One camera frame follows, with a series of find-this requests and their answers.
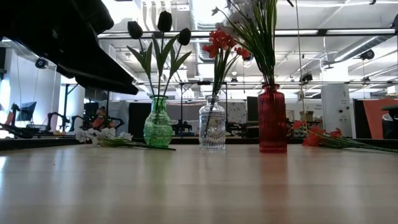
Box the green glass vase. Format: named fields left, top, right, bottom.
left=142, top=95, right=174, bottom=147

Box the black aluminium table frame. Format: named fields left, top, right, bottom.
left=0, top=136, right=398, bottom=147

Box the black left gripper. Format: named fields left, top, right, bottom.
left=55, top=0, right=140, bottom=96

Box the background computer monitor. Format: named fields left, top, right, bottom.
left=17, top=101, right=37, bottom=122

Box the black partition panel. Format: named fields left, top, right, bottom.
left=128, top=101, right=147, bottom=138

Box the person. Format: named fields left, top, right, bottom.
left=91, top=106, right=109, bottom=130

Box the red glass vase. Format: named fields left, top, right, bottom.
left=257, top=83, right=288, bottom=153

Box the black office chair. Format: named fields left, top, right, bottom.
left=381, top=104, right=398, bottom=139

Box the orange partition panel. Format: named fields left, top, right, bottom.
left=362, top=98, right=398, bottom=139

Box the cardboard box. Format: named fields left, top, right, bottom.
left=300, top=110, right=315, bottom=122

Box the white room pillar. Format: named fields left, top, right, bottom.
left=321, top=65, right=352, bottom=138

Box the thin hanging cord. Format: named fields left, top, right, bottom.
left=294, top=0, right=305, bottom=128

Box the clear glass vase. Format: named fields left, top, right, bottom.
left=198, top=95, right=227, bottom=150

